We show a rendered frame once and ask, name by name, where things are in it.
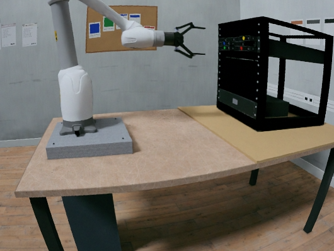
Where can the tan flat board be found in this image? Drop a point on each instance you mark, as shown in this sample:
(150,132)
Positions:
(261,146)

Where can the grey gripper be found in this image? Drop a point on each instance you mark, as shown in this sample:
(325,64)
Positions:
(176,39)

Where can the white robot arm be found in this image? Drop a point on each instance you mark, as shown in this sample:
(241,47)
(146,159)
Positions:
(76,94)

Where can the black rack frame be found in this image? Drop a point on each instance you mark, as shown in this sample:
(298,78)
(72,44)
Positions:
(242,82)

